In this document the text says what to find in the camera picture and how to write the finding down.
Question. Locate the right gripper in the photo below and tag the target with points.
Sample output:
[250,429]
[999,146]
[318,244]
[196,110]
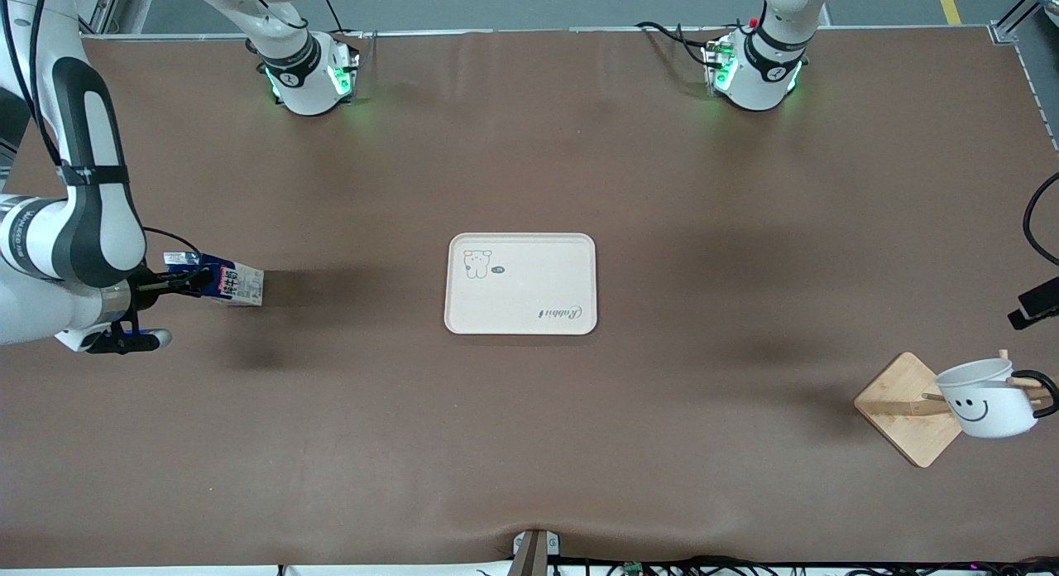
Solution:
[149,288]

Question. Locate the blue milk carton green dot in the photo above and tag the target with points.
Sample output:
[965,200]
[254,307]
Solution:
[236,284]

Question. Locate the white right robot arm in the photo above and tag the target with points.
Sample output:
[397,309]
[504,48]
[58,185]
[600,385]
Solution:
[83,228]

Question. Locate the wooden cup rack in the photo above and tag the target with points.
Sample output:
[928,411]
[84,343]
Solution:
[902,406]

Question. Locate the cream rabbit print tray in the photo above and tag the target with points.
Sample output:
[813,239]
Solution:
[521,282]

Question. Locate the small green circuit board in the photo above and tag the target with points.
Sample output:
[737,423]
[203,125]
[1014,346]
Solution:
[634,568]

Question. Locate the aluminium frame profile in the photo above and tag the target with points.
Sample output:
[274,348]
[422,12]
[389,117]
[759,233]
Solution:
[107,5]
[1003,31]

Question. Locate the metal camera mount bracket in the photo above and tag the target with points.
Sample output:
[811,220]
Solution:
[534,553]

